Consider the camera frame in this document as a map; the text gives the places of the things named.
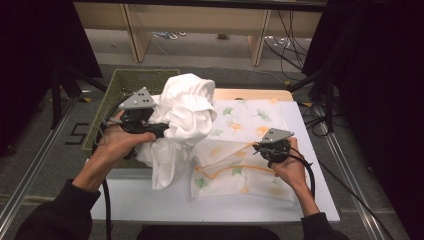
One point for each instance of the black metal stand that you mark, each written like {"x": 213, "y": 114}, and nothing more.
{"x": 329, "y": 100}
{"x": 56, "y": 100}

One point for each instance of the person's right hand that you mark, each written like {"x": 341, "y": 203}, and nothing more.
{"x": 293, "y": 171}

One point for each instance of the green woven basket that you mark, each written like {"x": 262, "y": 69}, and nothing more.
{"x": 123, "y": 83}

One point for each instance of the black curtain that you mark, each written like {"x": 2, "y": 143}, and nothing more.
{"x": 383, "y": 100}
{"x": 30, "y": 66}

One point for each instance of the beige wooden desk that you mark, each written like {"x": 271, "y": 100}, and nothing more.
{"x": 200, "y": 20}

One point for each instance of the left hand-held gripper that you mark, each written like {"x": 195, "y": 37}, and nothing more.
{"x": 138, "y": 100}

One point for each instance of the person's left hand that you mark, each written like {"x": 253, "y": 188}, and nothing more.
{"x": 115, "y": 146}

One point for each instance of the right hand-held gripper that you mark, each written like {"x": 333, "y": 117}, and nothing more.
{"x": 275, "y": 150}

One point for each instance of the white garment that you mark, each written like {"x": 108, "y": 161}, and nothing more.
{"x": 186, "y": 113}

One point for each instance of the leaf print mesh laundry bag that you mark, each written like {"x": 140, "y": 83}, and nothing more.
{"x": 233, "y": 181}

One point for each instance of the aluminium floor rail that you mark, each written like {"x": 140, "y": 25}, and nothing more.
{"x": 350, "y": 173}
{"x": 36, "y": 166}

